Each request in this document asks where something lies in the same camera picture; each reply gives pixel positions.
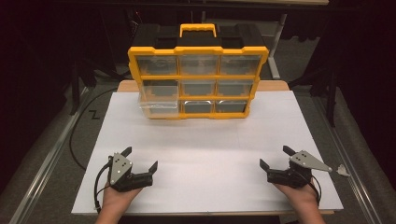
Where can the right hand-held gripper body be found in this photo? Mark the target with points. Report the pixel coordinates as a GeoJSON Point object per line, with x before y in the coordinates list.
{"type": "Point", "coordinates": [299, 169]}

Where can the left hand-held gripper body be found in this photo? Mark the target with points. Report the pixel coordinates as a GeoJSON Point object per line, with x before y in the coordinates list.
{"type": "Point", "coordinates": [120, 168]}

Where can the person's right hand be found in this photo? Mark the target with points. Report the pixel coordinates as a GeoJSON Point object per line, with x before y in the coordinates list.
{"type": "Point", "coordinates": [297, 194]}

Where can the person's left hand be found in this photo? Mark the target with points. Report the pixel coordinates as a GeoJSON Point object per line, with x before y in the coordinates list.
{"type": "Point", "coordinates": [120, 197]}

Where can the small white paper scrap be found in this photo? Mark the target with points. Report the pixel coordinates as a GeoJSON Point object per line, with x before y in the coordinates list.
{"type": "Point", "coordinates": [342, 170]}

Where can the white table cover board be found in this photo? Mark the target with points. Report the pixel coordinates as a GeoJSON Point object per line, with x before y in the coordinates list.
{"type": "Point", "coordinates": [205, 146]}

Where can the clear plastic pull-out bin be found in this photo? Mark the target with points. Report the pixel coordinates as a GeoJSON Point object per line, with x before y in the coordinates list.
{"type": "Point", "coordinates": [158, 93]}

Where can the black stand leg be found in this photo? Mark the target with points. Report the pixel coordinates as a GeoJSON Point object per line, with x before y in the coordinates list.
{"type": "Point", "coordinates": [331, 96]}
{"type": "Point", "coordinates": [74, 87]}

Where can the yellow black drawer organizer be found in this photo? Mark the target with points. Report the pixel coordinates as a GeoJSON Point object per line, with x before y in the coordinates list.
{"type": "Point", "coordinates": [199, 76]}

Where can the white metal stand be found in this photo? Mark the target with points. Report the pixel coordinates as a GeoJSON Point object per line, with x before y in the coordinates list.
{"type": "Point", "coordinates": [275, 46]}

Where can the set of clear drawers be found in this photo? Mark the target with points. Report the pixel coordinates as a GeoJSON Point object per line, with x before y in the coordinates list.
{"type": "Point", "coordinates": [198, 64]}

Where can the metal floor rail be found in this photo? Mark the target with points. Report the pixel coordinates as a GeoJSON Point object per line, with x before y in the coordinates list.
{"type": "Point", "coordinates": [46, 161]}
{"type": "Point", "coordinates": [345, 161]}

